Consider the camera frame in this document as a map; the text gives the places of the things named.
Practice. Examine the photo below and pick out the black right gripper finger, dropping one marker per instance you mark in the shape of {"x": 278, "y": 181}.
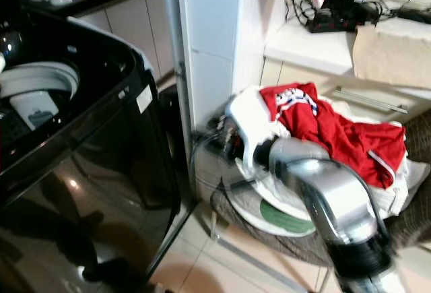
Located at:
{"x": 203, "y": 135}

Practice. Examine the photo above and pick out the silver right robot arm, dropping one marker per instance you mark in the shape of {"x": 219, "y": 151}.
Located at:
{"x": 337, "y": 192}

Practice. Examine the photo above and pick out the black top-load washing machine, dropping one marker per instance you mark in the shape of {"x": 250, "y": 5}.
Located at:
{"x": 94, "y": 192}

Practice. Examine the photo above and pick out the white garment with green patch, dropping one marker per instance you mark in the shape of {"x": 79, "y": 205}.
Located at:
{"x": 269, "y": 202}

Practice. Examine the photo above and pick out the red sports jersey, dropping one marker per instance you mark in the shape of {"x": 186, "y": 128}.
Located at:
{"x": 337, "y": 131}

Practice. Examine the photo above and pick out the white kitchen cabinet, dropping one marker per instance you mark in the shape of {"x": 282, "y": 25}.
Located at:
{"x": 128, "y": 17}

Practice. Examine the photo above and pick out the black power strip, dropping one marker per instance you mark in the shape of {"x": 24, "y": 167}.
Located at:
{"x": 330, "y": 20}

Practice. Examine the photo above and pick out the beige cloth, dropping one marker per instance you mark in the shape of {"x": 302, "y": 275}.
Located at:
{"x": 390, "y": 57}

